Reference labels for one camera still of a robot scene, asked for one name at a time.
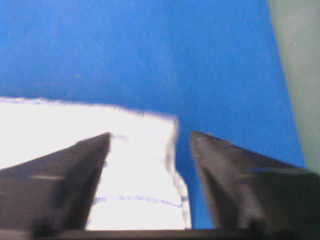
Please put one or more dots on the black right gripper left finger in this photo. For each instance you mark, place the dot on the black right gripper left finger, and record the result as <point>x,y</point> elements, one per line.
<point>53,192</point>

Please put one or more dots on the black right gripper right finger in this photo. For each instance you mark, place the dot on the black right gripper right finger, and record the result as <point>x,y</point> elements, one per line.
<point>243,187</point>

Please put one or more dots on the blue striped white towel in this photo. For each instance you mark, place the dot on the blue striped white towel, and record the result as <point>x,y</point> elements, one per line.
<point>139,187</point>

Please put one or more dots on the blue table cloth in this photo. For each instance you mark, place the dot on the blue table cloth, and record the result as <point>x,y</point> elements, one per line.
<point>213,63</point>

